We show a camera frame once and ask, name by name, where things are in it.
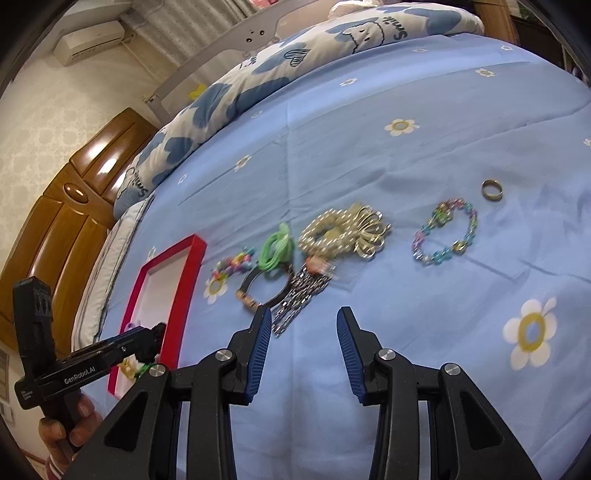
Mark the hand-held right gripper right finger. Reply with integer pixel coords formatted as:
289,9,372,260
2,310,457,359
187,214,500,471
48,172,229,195
336,306,543,480

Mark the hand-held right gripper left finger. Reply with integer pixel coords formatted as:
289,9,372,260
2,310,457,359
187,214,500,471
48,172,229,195
76,307,273,480

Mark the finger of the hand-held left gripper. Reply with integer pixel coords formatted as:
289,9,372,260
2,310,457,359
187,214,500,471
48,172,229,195
121,322,168,367

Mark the shallow red cardboard box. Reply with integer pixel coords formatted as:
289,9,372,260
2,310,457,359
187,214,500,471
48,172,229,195
107,234,207,400

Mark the silver chain bracelet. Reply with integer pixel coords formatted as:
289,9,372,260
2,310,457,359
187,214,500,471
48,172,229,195
271,263,331,337

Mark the colourful bead bracelet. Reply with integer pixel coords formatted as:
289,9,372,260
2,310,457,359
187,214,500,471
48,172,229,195
213,247,257,280

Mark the green hair tie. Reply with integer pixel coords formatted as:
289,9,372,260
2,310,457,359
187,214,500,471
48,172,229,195
257,223,295,273

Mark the gold crown hair clip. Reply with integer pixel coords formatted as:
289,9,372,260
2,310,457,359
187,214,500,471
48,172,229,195
348,203,392,260

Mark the pearl bracelet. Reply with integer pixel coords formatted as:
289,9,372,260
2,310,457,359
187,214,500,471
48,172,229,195
298,209,358,254

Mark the pastel chain link bracelet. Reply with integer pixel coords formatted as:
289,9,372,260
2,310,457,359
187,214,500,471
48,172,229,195
412,198,478,266

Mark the person's left forearm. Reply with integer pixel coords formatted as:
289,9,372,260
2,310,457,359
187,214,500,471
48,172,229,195
39,455,75,480

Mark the person's left hand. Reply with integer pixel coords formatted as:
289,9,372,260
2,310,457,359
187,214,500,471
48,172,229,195
38,394,105,467

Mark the grey striped pillow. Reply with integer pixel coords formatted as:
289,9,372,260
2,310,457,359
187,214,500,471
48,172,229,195
74,194,155,344

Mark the wooden headboard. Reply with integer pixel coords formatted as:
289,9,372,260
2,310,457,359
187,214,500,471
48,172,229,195
0,107,158,344

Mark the white quilt with blue hearts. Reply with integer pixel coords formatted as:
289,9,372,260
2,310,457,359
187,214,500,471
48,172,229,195
113,0,485,217

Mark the white air conditioner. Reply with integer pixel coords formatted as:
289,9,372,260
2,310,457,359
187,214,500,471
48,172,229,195
52,21,126,65

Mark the pale patterned curtain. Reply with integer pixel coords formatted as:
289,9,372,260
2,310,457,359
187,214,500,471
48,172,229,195
122,0,259,77

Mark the brown wooden furniture panel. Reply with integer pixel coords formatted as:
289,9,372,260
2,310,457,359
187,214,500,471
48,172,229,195
462,0,520,47

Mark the grey bed guard rail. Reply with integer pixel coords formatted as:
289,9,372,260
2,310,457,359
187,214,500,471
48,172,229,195
145,0,345,127

